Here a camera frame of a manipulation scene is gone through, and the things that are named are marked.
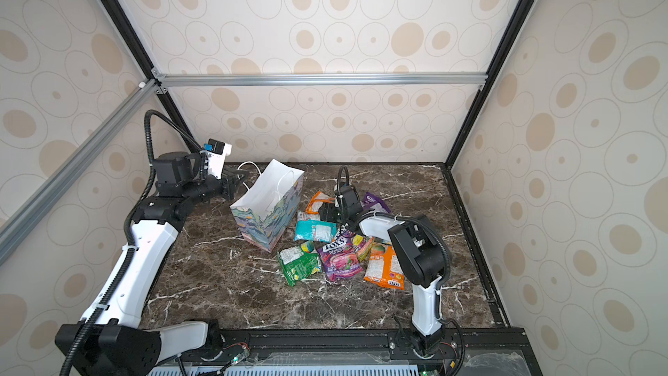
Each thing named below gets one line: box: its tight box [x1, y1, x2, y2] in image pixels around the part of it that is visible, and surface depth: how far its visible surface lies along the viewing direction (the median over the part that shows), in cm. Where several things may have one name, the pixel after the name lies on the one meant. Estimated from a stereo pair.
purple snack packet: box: [360, 191, 391, 214], surface depth 105 cm
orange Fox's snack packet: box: [363, 242, 406, 291], surface depth 88 cm
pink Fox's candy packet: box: [316, 228, 375, 282], surface depth 90 cm
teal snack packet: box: [293, 219, 339, 243], surface depth 96 cm
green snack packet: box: [276, 241, 322, 287], surface depth 89 cm
